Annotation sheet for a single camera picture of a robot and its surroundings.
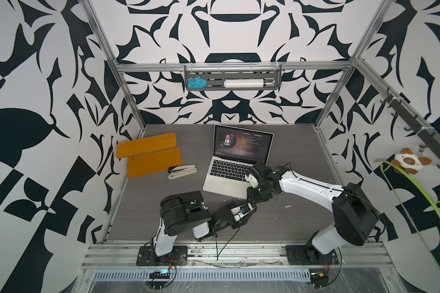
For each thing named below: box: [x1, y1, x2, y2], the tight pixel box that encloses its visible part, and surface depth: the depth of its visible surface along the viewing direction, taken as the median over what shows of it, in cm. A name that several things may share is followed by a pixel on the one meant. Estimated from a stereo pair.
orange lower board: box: [127, 147, 183, 179], surface depth 102 cm
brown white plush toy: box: [391, 147, 433, 175], surface depth 61 cm
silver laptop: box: [202, 124, 274, 200], surface depth 98 cm
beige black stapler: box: [167, 164, 198, 180], surface depth 99 cm
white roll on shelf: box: [223, 78, 266, 88], surface depth 92 cm
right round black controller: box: [310, 272, 330, 288], surface depth 73 cm
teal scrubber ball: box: [186, 76, 208, 92], surface depth 93 cm
